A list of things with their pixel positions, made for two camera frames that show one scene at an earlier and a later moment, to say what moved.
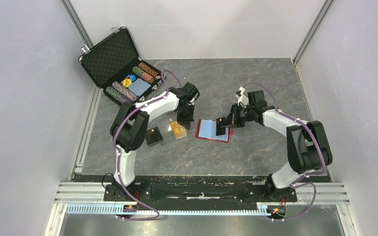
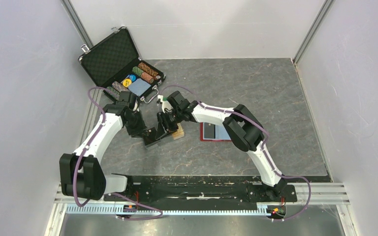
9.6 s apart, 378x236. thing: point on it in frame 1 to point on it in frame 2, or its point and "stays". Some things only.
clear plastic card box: [168, 130] stays
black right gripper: [233, 118] to [162, 118]
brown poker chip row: [148, 69] stays
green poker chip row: [137, 70] stays
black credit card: [220, 131] to [209, 131]
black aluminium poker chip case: [115, 65] stays
